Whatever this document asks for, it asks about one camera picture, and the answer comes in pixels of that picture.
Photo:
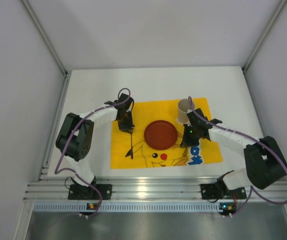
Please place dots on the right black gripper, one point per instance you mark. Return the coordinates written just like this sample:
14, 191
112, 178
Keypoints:
186, 141

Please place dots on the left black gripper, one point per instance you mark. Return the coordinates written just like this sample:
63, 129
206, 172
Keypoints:
126, 125

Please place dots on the beige paper cup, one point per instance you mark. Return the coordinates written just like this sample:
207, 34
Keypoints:
183, 108

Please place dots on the gold spoon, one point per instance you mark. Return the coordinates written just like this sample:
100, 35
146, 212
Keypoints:
185, 151

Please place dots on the yellow pikachu cloth placemat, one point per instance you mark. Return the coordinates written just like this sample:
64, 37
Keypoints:
146, 157

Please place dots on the red round plate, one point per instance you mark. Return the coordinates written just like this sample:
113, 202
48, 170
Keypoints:
160, 135

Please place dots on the gold fork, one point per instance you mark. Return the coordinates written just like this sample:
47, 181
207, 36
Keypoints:
131, 146

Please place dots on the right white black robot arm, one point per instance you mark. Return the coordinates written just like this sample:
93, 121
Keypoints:
264, 161

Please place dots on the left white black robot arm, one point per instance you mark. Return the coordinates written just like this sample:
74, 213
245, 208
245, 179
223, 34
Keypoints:
75, 136

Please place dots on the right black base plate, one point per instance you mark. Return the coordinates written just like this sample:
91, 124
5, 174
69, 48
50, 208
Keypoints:
213, 191

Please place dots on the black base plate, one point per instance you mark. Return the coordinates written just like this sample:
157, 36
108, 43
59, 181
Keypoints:
213, 191
80, 192

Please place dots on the aluminium mounting rail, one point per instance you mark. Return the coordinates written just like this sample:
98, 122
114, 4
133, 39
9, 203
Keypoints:
138, 188

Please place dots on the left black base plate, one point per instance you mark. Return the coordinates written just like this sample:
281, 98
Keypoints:
80, 192

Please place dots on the perforated cable duct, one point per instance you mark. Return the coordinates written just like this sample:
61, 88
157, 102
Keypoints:
133, 207

